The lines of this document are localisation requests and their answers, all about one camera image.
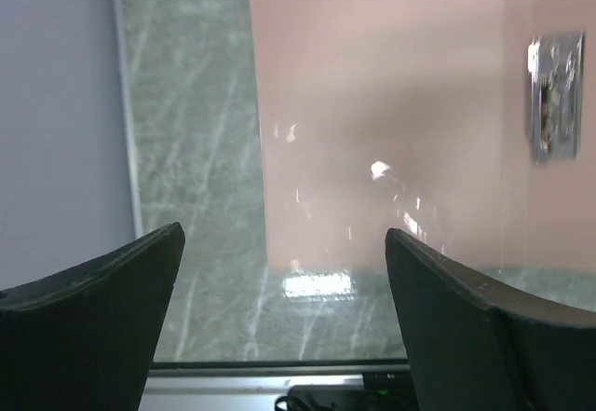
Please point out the aluminium frame rail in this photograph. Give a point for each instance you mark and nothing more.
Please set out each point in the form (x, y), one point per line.
(255, 385)

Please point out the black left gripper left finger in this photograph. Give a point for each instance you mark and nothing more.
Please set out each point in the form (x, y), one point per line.
(85, 338)

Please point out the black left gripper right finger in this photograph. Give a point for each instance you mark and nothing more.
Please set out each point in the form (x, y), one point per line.
(476, 343)

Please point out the metal folder clip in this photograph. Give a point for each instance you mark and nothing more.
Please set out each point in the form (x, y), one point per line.
(555, 66)

